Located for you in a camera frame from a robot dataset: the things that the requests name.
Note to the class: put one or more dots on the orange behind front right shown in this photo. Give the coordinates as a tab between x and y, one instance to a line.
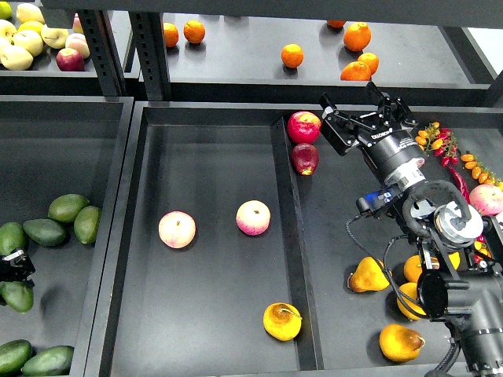
371	60

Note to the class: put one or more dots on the black shelf post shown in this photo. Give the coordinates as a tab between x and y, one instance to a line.
148	37

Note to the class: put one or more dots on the black divider left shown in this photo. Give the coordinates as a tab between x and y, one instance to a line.
301	290

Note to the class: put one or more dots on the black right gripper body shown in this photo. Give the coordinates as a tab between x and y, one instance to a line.
374	129

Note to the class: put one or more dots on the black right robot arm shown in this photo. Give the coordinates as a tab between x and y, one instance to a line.
477	336

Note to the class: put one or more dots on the orange top edge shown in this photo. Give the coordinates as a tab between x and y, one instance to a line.
336	24

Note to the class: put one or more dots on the cherry tomato bunch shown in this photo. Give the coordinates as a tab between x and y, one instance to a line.
481	249
439	141

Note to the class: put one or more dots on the dark red apple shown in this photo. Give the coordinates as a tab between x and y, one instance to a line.
305	159

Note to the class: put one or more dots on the black divider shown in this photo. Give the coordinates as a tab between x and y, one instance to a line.
301	290
438	218

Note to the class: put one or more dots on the yellow pear left of pile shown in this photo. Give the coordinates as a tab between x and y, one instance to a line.
368	276

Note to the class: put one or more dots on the avocado bottom left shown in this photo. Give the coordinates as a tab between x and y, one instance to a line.
14	355

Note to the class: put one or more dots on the white label card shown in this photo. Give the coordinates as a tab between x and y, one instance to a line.
499	218

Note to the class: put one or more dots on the green avocado small right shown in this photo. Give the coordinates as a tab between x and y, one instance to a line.
86	224

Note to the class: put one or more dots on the green avocado top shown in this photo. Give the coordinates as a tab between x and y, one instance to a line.
65	208

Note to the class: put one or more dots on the yellow apple front left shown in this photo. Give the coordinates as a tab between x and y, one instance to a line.
16	58

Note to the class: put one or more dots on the dark green avocado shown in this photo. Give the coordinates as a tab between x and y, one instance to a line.
18	295

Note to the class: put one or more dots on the dark avocado middle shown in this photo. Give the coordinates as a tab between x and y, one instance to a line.
45	232

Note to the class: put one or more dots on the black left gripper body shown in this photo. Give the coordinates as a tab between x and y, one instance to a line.
16	266

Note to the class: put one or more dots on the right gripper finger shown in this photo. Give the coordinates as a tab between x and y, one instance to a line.
343	131
392	113

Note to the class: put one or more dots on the yellow pear bottom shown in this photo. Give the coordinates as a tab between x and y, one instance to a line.
400	344

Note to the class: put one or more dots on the orange centre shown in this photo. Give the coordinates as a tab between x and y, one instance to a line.
292	55

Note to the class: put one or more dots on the yellow pear with stem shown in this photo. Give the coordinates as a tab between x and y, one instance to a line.
282	321

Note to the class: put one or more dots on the black tray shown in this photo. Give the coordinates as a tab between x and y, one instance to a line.
198	311
51	146

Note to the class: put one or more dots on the pink apple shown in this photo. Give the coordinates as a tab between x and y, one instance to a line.
253	217
177	229

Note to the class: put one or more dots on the black centre tray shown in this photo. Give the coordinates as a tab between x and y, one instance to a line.
198	311

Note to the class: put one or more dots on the yellow pear brown top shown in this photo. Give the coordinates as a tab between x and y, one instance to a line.
455	259

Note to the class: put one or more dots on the pink apple right bin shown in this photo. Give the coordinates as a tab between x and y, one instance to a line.
486	199

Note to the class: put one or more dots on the black left tray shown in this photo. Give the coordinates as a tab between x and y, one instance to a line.
51	146

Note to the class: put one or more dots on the black divider right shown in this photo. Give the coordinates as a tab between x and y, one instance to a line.
438	218

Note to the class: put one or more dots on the large orange right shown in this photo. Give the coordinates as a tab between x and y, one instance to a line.
357	36

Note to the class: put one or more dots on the pink apple centre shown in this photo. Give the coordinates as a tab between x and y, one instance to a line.
253	217

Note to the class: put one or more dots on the cherry tomato bunch bottom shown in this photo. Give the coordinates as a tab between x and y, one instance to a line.
481	249

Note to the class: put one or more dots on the green avocado far left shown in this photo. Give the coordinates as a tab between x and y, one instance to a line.
12	236

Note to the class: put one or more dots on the bright red apple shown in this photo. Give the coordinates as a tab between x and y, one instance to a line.
303	127

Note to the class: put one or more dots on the orange far left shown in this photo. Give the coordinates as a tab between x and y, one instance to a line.
171	35

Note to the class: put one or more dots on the cherry tomato bunch top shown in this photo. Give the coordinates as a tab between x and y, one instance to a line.
439	141

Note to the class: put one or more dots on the yellow pear middle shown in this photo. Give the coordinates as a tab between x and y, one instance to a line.
407	302

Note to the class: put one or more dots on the pink apple left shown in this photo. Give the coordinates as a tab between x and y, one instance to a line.
177	229

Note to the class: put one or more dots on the red chili pepper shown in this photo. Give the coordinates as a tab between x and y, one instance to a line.
460	182

